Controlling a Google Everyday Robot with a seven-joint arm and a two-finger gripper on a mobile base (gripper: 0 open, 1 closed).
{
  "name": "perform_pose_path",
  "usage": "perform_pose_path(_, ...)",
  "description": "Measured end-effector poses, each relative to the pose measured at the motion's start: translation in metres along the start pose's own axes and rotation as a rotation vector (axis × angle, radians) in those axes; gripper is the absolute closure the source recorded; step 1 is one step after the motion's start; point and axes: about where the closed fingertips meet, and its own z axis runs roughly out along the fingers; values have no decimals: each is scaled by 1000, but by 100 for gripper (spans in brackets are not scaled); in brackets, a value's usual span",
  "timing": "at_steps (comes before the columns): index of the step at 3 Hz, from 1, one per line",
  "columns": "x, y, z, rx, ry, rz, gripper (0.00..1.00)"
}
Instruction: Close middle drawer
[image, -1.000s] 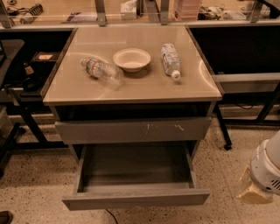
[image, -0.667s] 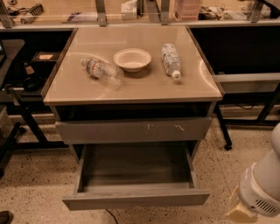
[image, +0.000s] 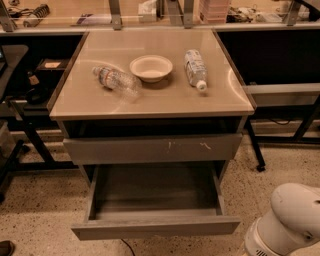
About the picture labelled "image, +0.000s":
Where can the grey drawer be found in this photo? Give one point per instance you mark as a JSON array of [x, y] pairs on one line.
[[151, 149], [157, 199]]

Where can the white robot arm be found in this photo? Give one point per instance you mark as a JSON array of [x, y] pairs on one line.
[[292, 222]]

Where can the grey drawer cabinet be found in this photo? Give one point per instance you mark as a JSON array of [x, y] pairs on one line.
[[171, 107]]

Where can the grey top drawer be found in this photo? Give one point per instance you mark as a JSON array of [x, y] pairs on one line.
[[151, 149]]

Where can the clear plastic water bottle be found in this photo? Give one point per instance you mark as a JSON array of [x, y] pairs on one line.
[[126, 85]]

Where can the white paper bowl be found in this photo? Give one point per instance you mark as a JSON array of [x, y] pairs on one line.
[[151, 68]]

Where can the white labelled plastic bottle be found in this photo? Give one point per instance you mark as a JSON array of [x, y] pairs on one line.
[[195, 70]]

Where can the white tissue box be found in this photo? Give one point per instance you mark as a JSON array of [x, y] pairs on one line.
[[147, 11]]

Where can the pink stacked trays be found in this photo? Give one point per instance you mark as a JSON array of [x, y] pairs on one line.
[[213, 11]]

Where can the dark box with label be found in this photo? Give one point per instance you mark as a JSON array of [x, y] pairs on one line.
[[53, 64]]

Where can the black coiled tool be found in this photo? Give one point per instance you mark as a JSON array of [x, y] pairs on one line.
[[36, 16]]

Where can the dark shoe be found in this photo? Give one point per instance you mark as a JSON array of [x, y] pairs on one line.
[[6, 248]]

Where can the grey table frame right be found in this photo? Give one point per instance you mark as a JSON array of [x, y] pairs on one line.
[[283, 101]]

